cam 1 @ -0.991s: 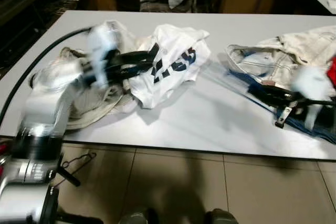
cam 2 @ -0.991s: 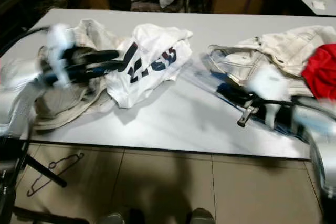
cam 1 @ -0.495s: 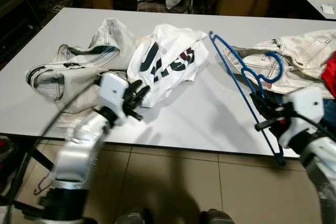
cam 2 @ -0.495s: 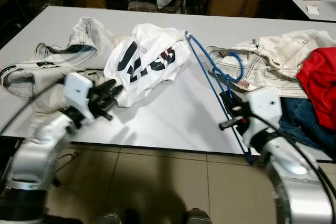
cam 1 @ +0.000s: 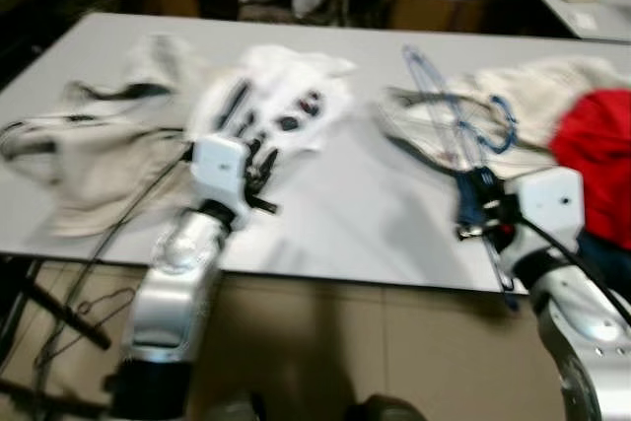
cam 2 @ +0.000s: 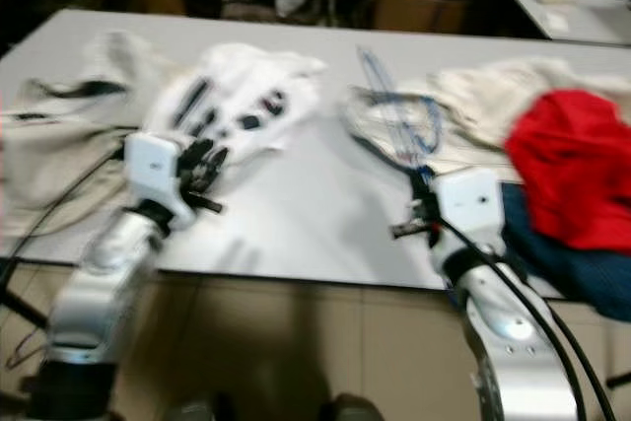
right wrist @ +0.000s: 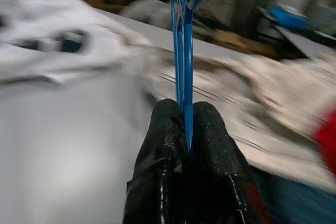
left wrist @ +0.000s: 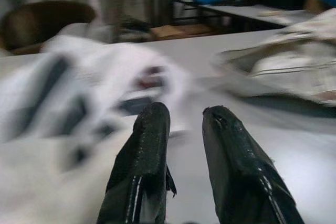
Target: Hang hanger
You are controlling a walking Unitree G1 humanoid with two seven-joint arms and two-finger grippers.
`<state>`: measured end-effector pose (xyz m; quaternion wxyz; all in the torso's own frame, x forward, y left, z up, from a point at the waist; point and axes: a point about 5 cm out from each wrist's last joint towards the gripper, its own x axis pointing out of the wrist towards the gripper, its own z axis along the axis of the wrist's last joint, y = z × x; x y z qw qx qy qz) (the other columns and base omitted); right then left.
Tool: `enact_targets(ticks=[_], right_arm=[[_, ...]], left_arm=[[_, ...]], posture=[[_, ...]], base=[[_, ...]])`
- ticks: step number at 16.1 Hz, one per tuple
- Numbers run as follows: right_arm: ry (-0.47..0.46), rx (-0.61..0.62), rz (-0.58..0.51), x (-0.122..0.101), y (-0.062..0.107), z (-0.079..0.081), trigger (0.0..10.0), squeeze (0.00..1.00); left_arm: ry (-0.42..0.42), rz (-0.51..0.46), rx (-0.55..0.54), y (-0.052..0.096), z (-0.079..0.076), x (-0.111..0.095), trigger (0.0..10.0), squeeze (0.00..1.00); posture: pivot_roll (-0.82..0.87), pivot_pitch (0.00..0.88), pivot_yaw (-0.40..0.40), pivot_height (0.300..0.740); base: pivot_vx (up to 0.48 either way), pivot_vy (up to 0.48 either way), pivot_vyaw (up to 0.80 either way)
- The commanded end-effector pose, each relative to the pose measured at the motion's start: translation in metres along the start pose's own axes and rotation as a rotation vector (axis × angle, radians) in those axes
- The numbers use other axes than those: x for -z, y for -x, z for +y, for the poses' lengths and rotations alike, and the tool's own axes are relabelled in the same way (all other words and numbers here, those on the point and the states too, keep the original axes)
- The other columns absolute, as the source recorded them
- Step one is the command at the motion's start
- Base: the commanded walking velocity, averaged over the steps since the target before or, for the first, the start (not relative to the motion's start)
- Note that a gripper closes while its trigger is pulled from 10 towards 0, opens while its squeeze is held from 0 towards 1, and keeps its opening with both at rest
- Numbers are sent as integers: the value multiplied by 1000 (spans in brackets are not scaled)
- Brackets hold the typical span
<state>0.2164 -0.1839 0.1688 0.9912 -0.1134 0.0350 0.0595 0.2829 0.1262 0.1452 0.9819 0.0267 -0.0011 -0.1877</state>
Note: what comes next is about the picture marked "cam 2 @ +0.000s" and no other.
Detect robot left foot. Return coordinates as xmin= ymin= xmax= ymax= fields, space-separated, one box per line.
xmin=166 ymin=396 xmax=243 ymax=421

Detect red garment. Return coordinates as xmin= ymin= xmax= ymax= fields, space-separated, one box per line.
xmin=503 ymin=89 xmax=631 ymax=252

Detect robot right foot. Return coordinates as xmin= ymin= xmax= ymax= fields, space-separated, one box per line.
xmin=320 ymin=393 xmax=386 ymax=421

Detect brown cardboard box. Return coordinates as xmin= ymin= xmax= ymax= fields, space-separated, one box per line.
xmin=373 ymin=0 xmax=482 ymax=35

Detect blue clothes hanger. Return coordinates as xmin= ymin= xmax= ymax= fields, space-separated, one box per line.
xmin=358 ymin=46 xmax=445 ymax=180

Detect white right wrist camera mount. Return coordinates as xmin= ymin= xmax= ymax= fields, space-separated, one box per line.
xmin=439 ymin=167 xmax=506 ymax=251

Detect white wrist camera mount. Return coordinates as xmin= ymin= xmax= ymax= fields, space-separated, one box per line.
xmin=439 ymin=167 xmax=506 ymax=251
xmin=124 ymin=132 xmax=188 ymax=225

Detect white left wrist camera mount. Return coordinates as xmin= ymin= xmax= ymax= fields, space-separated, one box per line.
xmin=124 ymin=132 xmax=188 ymax=225

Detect white T-shirt black print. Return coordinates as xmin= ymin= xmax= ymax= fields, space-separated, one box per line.
xmin=153 ymin=41 xmax=328 ymax=161

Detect grey table black legs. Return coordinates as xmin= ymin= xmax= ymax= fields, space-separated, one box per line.
xmin=0 ymin=9 xmax=631 ymax=333

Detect beige garment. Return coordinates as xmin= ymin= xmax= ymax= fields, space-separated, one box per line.
xmin=0 ymin=30 xmax=159 ymax=237

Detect white plaid shirt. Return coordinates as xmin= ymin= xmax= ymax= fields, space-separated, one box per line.
xmin=345 ymin=56 xmax=631 ymax=185

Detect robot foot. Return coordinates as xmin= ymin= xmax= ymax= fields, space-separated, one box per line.
xmin=320 ymin=393 xmax=386 ymax=421
xmin=166 ymin=396 xmax=243 ymax=421

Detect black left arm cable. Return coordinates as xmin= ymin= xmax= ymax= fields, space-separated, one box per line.
xmin=0 ymin=150 xmax=129 ymax=274

